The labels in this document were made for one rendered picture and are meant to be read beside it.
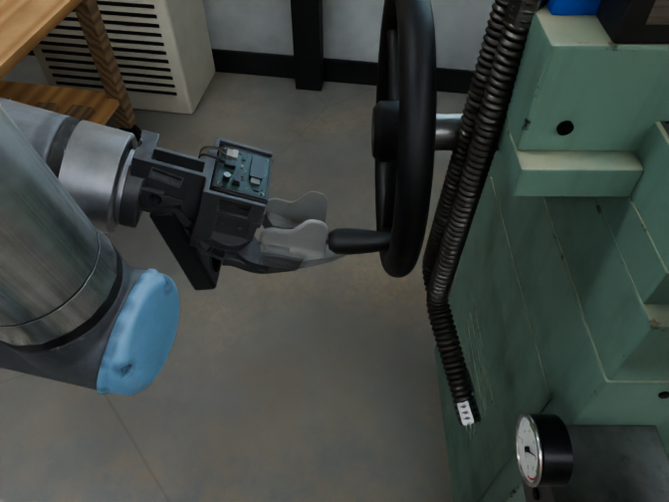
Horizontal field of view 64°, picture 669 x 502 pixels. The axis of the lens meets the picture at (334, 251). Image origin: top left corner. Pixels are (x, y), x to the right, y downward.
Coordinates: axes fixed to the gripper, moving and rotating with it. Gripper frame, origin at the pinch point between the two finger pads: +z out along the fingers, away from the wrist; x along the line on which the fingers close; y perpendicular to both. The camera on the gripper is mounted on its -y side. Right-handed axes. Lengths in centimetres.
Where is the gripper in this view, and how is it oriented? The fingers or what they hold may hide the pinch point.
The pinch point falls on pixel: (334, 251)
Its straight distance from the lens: 54.0
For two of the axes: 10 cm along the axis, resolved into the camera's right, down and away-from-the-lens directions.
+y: 3.4, -6.1, -7.2
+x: 0.0, -7.6, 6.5
